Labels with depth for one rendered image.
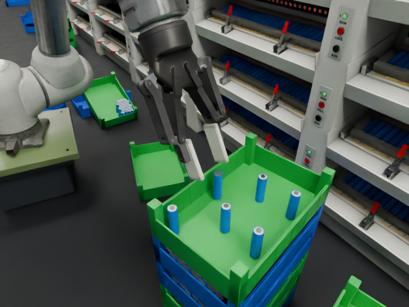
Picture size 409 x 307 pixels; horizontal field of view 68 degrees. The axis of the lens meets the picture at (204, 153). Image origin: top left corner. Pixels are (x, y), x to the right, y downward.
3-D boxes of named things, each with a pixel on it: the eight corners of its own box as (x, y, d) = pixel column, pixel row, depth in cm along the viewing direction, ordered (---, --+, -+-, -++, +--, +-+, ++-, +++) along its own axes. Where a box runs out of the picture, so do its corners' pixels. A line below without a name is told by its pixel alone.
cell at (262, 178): (260, 204, 62) (264, 180, 58) (252, 200, 63) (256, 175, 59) (265, 199, 63) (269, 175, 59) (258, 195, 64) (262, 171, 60)
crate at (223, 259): (238, 308, 45) (241, 278, 41) (150, 233, 56) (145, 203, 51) (326, 200, 63) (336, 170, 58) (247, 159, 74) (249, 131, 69)
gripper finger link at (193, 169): (190, 138, 46) (187, 141, 46) (205, 178, 48) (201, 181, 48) (179, 138, 48) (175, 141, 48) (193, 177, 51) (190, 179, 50)
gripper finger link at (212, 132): (202, 125, 52) (205, 123, 52) (214, 162, 54) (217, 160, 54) (214, 124, 49) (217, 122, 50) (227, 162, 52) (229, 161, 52)
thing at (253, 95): (301, 142, 100) (301, 109, 90) (198, 80, 140) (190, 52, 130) (342, 110, 106) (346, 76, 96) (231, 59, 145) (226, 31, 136)
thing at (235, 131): (291, 187, 112) (290, 162, 103) (198, 118, 152) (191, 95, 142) (328, 156, 118) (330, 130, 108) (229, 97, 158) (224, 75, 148)
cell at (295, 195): (292, 222, 58) (298, 197, 54) (283, 217, 59) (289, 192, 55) (296, 216, 59) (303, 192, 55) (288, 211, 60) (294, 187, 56)
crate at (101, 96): (137, 117, 168) (137, 108, 162) (101, 129, 159) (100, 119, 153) (114, 81, 180) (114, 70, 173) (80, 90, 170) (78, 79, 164)
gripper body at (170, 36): (167, 27, 49) (186, 83, 52) (123, 39, 44) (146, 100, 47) (198, 13, 43) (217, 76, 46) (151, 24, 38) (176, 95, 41)
